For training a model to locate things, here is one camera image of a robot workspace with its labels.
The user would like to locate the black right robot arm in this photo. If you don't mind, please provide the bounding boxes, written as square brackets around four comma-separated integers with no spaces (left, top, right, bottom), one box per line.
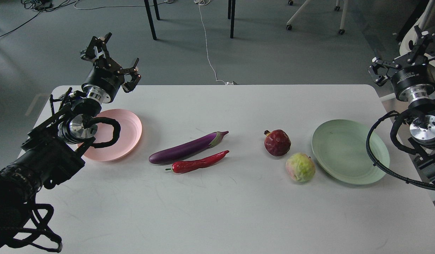
[366,25,435,191]

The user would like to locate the red chili pepper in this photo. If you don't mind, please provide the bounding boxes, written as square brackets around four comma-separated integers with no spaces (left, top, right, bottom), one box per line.
[165,150,230,174]

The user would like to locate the pink plate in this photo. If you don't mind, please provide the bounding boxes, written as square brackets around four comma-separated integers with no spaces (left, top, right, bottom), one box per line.
[77,109,143,162]

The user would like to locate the white cable on floor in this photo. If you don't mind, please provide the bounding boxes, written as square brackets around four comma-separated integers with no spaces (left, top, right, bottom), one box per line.
[74,0,234,85]

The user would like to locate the red pomegranate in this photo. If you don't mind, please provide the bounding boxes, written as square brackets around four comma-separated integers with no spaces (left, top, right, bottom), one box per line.
[264,129,291,157]

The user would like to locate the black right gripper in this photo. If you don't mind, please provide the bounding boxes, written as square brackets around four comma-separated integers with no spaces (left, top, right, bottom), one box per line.
[368,25,435,103]

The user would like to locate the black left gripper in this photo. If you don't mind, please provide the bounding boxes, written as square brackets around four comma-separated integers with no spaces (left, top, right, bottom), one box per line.
[80,32,141,103]

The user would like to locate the black table legs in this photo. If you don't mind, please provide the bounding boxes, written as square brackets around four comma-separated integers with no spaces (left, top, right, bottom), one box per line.
[144,0,236,41]

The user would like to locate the white office chair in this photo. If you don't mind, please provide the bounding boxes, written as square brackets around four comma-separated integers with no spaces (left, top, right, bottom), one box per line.
[380,0,435,103]

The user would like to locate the purple eggplant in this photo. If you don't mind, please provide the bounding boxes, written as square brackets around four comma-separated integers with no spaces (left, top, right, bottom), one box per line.
[148,131,229,165]

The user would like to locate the black cables on floor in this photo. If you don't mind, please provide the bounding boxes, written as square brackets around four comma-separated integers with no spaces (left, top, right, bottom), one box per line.
[0,0,79,42]

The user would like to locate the white chair base with casters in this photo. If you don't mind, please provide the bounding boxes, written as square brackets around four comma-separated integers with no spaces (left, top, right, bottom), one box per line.
[285,0,352,35]

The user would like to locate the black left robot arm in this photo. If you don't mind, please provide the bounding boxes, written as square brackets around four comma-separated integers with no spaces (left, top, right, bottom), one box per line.
[0,33,141,253]

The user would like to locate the green plate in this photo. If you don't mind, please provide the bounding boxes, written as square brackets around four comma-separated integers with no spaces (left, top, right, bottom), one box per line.
[311,119,386,185]

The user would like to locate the green yellow guava fruit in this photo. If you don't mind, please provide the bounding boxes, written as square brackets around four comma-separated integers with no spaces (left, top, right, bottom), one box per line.
[286,152,316,182]

